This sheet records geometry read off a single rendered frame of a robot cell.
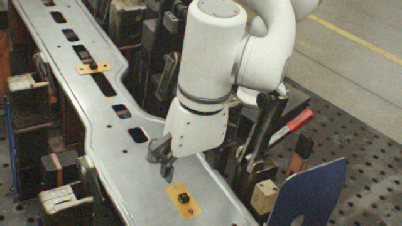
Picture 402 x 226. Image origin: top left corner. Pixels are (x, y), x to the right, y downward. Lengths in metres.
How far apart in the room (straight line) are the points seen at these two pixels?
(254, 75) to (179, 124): 0.15
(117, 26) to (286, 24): 0.74
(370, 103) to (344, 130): 1.56
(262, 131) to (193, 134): 0.18
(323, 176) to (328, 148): 1.07
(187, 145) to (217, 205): 0.19
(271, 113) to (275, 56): 0.22
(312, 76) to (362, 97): 0.33
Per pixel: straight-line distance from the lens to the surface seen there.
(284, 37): 0.75
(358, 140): 1.77
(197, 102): 0.77
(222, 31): 0.71
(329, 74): 3.48
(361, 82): 3.51
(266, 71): 0.72
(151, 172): 1.03
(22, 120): 1.21
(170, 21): 1.22
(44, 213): 0.91
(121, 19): 1.41
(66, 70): 1.29
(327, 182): 0.64
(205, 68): 0.74
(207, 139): 0.85
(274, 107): 0.92
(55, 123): 1.59
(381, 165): 1.71
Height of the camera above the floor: 1.72
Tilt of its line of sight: 37 degrees down
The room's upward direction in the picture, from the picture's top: 11 degrees clockwise
